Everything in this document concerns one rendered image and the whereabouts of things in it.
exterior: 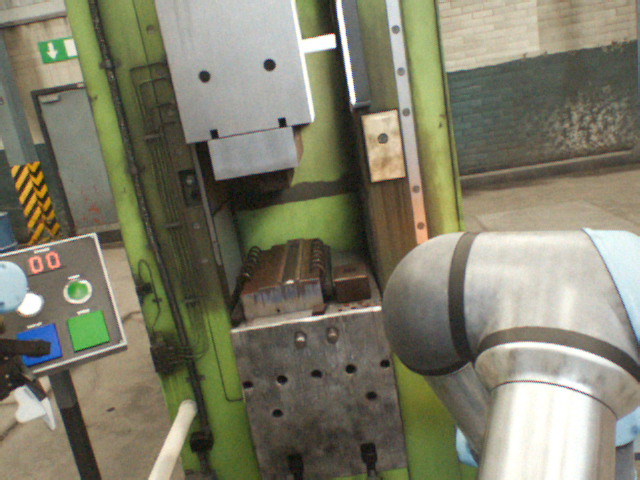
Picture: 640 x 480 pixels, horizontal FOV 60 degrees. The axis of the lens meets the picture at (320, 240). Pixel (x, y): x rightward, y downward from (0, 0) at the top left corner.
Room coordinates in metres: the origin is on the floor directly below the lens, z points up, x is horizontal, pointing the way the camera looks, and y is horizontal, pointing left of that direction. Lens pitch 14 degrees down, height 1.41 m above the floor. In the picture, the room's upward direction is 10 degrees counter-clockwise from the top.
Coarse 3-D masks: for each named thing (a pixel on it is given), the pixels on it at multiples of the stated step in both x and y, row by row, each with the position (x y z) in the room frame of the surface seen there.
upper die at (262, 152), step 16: (288, 128) 1.31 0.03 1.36; (208, 144) 1.32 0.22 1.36; (224, 144) 1.32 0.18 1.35; (240, 144) 1.32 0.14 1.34; (256, 144) 1.31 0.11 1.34; (272, 144) 1.31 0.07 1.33; (288, 144) 1.31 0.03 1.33; (224, 160) 1.32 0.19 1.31; (240, 160) 1.32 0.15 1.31; (256, 160) 1.31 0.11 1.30; (272, 160) 1.31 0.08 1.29; (288, 160) 1.31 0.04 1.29; (224, 176) 1.32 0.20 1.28; (240, 176) 1.32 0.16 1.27
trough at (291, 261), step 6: (294, 240) 1.71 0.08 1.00; (300, 240) 1.71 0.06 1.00; (288, 246) 1.65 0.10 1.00; (294, 246) 1.69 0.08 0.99; (288, 252) 1.60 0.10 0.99; (294, 252) 1.62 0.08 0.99; (288, 258) 1.56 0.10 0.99; (294, 258) 1.55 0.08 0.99; (288, 264) 1.50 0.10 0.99; (294, 264) 1.49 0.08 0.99; (288, 270) 1.44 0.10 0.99; (294, 270) 1.43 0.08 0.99; (282, 276) 1.35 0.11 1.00; (288, 276) 1.39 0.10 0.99; (294, 276) 1.38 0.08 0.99; (282, 282) 1.32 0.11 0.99; (294, 282) 1.33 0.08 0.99
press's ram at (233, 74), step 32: (160, 0) 1.32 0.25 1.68; (192, 0) 1.32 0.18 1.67; (224, 0) 1.31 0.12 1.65; (256, 0) 1.31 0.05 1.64; (288, 0) 1.31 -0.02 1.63; (192, 32) 1.32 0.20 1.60; (224, 32) 1.31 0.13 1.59; (256, 32) 1.31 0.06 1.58; (288, 32) 1.31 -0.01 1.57; (192, 64) 1.32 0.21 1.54; (224, 64) 1.32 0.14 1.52; (256, 64) 1.31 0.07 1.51; (288, 64) 1.31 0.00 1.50; (192, 96) 1.32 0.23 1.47; (224, 96) 1.32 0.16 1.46; (256, 96) 1.31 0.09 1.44; (288, 96) 1.31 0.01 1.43; (192, 128) 1.32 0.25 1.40; (224, 128) 1.32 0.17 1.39; (256, 128) 1.31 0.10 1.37
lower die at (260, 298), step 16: (288, 240) 1.72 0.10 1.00; (304, 240) 1.72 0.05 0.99; (272, 256) 1.60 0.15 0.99; (304, 256) 1.53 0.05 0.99; (256, 272) 1.50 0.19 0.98; (272, 272) 1.43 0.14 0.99; (304, 272) 1.38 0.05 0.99; (320, 272) 1.44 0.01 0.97; (256, 288) 1.35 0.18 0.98; (272, 288) 1.32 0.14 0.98; (288, 288) 1.31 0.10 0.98; (304, 288) 1.31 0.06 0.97; (320, 288) 1.31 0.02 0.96; (256, 304) 1.32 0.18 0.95; (272, 304) 1.32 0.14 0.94; (288, 304) 1.31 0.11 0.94; (304, 304) 1.31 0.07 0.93
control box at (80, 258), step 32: (0, 256) 1.23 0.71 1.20; (32, 256) 1.24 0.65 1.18; (64, 256) 1.26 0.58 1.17; (96, 256) 1.27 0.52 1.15; (32, 288) 1.20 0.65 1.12; (64, 288) 1.21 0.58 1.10; (96, 288) 1.23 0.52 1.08; (32, 320) 1.16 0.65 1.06; (64, 320) 1.18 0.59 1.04; (64, 352) 1.14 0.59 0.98; (96, 352) 1.15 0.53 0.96
